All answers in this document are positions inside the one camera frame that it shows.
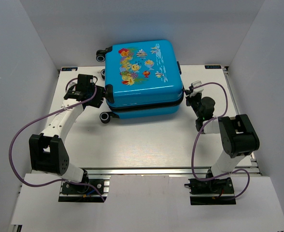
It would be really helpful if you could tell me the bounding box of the blue hard-shell suitcase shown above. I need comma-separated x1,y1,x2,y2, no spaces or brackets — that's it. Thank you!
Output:
96,40,184,123

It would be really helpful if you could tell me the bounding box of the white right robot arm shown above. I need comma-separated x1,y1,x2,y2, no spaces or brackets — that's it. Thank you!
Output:
184,81,260,193

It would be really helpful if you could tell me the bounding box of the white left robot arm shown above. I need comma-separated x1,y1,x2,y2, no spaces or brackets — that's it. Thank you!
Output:
29,74,105,193

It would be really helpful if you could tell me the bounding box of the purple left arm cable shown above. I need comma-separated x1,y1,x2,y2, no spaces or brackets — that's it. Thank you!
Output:
8,77,106,203

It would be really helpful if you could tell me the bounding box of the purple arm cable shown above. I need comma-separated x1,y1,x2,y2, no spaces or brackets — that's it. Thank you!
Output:
8,77,106,203
191,82,251,200

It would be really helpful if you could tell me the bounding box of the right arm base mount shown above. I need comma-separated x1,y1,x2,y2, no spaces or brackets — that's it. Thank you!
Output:
184,177,236,205

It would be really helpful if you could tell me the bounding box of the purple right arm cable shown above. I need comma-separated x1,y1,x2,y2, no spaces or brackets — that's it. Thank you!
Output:
191,82,251,200

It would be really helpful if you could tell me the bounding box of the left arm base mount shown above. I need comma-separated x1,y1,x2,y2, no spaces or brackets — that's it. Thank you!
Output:
58,176,110,203

